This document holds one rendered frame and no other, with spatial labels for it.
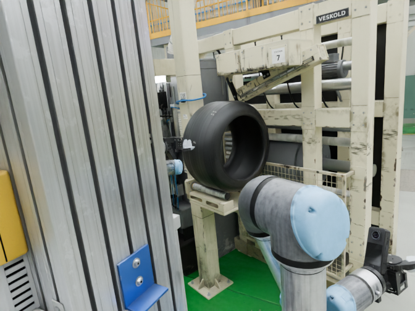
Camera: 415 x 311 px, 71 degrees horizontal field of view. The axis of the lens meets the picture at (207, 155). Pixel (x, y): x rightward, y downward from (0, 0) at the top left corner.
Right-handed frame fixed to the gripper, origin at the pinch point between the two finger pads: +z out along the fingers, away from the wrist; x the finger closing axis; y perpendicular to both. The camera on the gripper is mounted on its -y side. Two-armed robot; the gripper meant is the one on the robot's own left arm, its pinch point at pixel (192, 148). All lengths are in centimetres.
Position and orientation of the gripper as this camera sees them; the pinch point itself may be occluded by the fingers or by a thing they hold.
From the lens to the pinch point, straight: 169.5
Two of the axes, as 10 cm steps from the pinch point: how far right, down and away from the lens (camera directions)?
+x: -6.4, -1.1, 7.6
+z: 7.7, -0.9, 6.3
